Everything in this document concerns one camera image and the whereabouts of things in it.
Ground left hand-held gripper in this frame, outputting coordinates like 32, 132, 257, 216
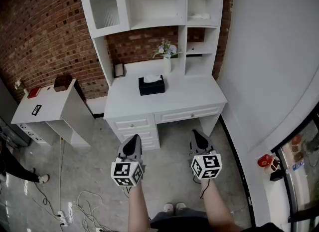
111, 134, 147, 188

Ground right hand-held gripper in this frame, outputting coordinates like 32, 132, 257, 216
188, 129, 223, 181

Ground white cloth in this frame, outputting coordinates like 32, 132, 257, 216
144, 74, 162, 83

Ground person's right forearm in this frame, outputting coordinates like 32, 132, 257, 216
200, 177, 246, 232

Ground person's left forearm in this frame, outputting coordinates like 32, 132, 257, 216
127, 182, 152, 232

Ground black tissue box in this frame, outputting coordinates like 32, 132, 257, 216
138, 75, 166, 96

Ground white small desk drawer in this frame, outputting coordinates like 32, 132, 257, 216
117, 130, 159, 142
119, 140, 160, 151
113, 118, 157, 132

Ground white wide desk drawer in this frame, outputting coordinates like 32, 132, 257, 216
154, 104, 222, 124

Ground white desk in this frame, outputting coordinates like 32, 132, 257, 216
103, 57, 228, 151

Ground red round container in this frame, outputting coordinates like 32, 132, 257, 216
257, 154, 273, 168

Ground person's blue jeans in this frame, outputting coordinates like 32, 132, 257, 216
149, 207, 212, 232

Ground white desk organizer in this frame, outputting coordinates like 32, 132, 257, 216
265, 156, 282, 174

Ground black framed picture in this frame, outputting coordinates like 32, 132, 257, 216
113, 62, 126, 78

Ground small black box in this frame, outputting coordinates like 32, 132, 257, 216
269, 169, 285, 182

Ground white vase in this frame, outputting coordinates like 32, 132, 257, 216
163, 56, 172, 75

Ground white side table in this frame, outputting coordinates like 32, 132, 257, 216
10, 78, 96, 149

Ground brown wooden box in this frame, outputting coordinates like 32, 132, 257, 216
53, 74, 74, 93

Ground white power strip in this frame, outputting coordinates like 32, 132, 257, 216
56, 210, 73, 227

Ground blue and white flower bouquet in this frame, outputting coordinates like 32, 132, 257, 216
152, 39, 182, 59

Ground person's black shirt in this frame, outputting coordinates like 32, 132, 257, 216
234, 222, 286, 232

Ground red box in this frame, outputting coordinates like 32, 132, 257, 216
27, 87, 42, 99

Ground black framed window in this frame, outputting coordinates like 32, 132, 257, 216
271, 106, 319, 232

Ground dark grey cabinet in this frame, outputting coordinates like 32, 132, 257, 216
0, 76, 32, 148

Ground small flower decoration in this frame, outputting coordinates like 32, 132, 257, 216
14, 78, 26, 92

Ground white ribbed glass cabinet door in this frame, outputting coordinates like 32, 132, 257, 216
84, 0, 131, 31

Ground white hutch shelf unit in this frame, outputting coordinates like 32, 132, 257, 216
77, 0, 225, 88

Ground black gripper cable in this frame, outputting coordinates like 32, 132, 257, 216
199, 173, 212, 200

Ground white floor cable tangle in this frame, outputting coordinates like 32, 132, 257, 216
68, 190, 113, 232

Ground pale yellow floor cable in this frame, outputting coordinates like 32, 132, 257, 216
58, 137, 66, 212

